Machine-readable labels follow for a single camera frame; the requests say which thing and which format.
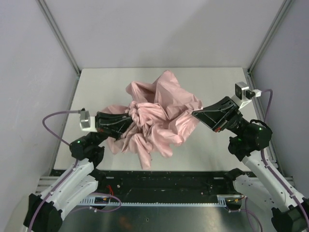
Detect pink umbrella with black lining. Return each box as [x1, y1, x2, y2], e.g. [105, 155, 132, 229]
[102, 71, 202, 170]

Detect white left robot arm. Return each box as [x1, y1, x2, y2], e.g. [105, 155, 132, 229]
[24, 109, 133, 232]

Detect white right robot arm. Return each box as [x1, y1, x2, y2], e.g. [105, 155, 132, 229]
[192, 96, 309, 232]

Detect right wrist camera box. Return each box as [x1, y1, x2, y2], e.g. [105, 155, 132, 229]
[231, 82, 262, 109]

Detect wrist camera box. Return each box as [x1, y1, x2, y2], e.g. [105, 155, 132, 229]
[231, 82, 262, 109]
[80, 109, 97, 132]

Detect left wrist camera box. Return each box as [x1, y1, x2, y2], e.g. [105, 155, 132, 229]
[80, 109, 97, 132]

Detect black mounting base plate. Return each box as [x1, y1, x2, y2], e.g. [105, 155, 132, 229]
[91, 170, 241, 200]

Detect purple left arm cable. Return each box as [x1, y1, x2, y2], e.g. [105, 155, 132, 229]
[28, 110, 84, 230]

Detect white slotted cable duct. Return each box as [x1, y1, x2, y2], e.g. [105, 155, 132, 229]
[79, 194, 244, 207]

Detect aluminium frame post right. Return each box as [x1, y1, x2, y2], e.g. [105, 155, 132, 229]
[247, 0, 294, 73]

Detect aluminium frame post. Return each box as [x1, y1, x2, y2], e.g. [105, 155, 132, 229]
[36, 0, 82, 74]
[247, 0, 294, 73]

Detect aluminium frame post left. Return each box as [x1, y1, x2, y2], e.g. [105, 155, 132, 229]
[36, 0, 82, 74]

